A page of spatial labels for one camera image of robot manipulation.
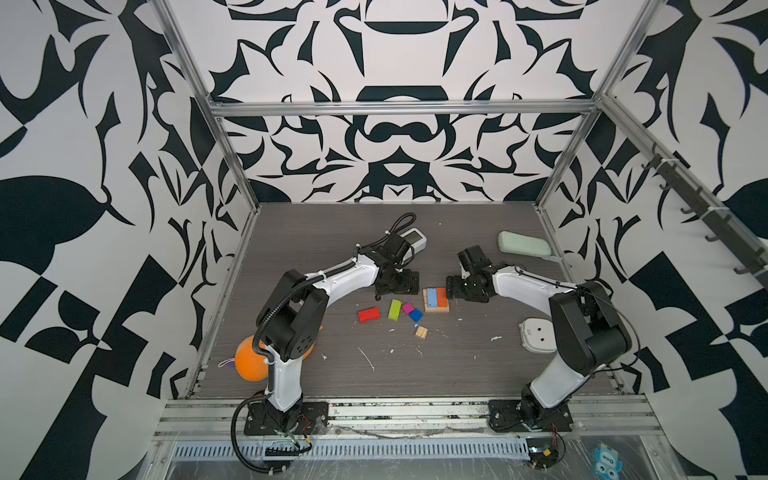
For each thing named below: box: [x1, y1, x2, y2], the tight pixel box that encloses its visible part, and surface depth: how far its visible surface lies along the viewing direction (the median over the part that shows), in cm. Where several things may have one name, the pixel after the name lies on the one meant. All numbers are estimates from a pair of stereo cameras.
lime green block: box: [388, 299, 402, 321], surface depth 93 cm
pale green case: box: [498, 230, 562, 262], surface depth 109 cm
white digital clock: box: [400, 227, 428, 255], surface depth 107 cm
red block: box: [358, 307, 381, 325], surface depth 93 cm
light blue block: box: [427, 288, 437, 308], surface depth 94 cm
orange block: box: [436, 287, 449, 307], surface depth 93 cm
